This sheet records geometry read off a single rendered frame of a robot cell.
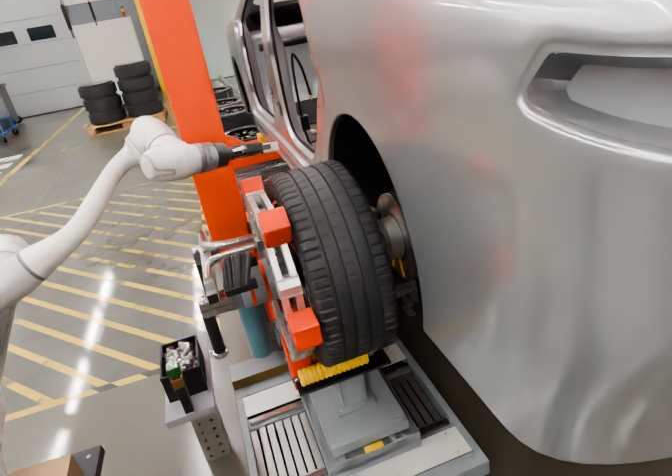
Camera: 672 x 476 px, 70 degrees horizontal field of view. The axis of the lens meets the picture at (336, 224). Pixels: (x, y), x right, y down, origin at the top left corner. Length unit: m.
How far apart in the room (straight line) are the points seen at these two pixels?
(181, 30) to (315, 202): 0.81
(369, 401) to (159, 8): 1.60
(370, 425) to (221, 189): 1.06
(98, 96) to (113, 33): 2.84
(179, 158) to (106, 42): 11.12
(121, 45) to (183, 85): 10.63
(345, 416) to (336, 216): 0.89
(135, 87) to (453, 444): 8.70
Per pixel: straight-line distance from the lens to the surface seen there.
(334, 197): 1.37
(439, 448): 2.02
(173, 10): 1.84
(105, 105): 9.91
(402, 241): 1.65
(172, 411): 1.87
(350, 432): 1.90
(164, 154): 1.42
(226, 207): 1.97
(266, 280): 1.53
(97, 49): 12.54
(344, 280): 1.31
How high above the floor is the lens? 1.66
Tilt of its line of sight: 26 degrees down
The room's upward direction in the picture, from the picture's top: 10 degrees counter-clockwise
